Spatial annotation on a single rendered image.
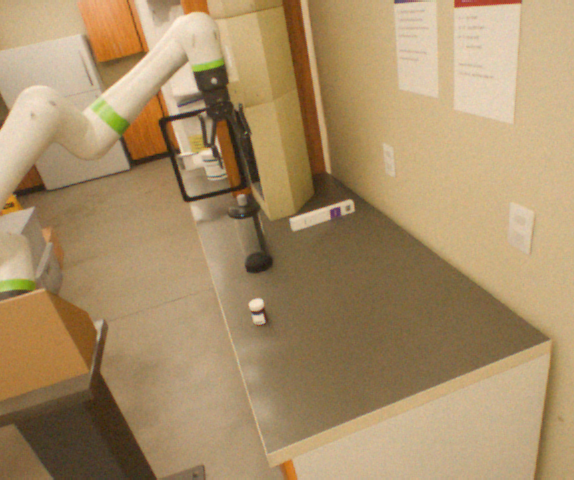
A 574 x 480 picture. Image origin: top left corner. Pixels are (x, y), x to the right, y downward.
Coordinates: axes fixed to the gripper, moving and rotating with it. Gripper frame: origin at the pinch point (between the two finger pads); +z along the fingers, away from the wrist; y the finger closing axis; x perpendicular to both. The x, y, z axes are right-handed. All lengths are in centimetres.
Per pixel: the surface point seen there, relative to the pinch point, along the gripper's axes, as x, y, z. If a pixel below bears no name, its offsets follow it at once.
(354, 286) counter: -29, 22, 41
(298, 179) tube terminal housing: 37, 29, 29
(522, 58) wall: -54, 56, -19
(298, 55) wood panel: 68, 48, -15
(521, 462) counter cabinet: -73, 46, 83
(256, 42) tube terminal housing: 31.2, 22.2, -27.0
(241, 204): -1.2, -1.4, 15.9
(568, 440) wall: -78, 55, 72
